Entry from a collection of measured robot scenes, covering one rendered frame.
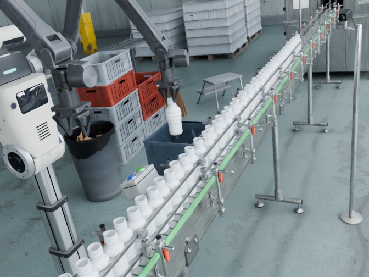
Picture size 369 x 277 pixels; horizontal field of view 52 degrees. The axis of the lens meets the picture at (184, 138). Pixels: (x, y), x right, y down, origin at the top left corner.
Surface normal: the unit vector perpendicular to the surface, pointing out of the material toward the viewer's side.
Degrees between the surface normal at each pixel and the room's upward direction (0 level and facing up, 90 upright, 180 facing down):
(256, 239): 0
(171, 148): 90
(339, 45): 90
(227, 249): 0
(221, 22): 90
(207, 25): 89
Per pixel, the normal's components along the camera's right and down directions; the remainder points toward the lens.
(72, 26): -0.05, 0.76
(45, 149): 0.89, 0.06
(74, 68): -0.42, 0.44
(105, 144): 0.73, 0.23
